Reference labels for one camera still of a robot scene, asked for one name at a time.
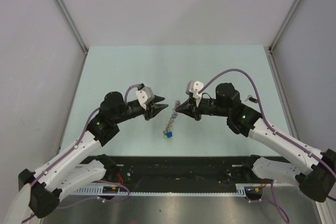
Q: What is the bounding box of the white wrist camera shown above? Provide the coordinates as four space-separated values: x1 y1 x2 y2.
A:
135 83 155 110
186 81 204 107

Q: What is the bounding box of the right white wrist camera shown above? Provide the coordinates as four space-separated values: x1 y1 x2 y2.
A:
186 81 204 107

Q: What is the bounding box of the aluminium frame post left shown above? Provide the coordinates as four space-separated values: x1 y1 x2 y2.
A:
53 0 88 55

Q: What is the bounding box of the aluminium frame post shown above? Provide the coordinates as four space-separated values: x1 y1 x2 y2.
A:
53 0 88 55
268 0 303 53

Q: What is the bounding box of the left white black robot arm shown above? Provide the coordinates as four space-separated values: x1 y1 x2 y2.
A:
18 87 167 218

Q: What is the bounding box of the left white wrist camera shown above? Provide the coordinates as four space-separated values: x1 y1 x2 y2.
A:
135 83 155 110

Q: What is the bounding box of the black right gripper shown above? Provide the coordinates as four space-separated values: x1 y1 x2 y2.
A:
176 96 229 121

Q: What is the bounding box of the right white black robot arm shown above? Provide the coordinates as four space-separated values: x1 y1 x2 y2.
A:
176 81 335 202

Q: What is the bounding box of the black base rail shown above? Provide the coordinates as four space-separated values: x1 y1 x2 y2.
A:
106 156 270 191

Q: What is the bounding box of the white slotted cable duct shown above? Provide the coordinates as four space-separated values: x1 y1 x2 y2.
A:
71 185 246 197

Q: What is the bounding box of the metal keyring with coloured tags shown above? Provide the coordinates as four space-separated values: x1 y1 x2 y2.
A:
163 100 181 138

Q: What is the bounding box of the black key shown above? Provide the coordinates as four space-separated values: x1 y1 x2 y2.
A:
245 95 259 103

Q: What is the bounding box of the aluminium frame post right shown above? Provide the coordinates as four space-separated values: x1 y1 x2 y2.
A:
268 0 303 53

